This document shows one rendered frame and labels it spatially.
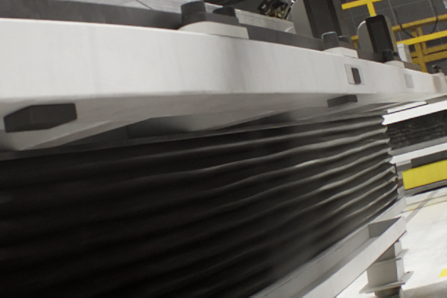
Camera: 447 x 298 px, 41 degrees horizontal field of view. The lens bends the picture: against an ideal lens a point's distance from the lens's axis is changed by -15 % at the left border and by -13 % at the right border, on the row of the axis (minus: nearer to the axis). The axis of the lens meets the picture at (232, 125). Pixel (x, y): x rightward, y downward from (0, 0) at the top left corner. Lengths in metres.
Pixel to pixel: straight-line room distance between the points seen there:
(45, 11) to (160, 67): 0.14
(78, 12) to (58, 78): 0.12
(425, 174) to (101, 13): 5.79
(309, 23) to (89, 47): 0.87
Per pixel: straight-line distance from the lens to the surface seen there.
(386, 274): 1.96
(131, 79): 0.58
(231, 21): 0.78
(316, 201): 1.70
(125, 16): 0.67
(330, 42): 1.14
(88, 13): 0.62
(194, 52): 0.68
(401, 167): 10.54
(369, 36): 1.81
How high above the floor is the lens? 0.70
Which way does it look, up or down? 3 degrees up
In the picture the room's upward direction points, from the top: 12 degrees counter-clockwise
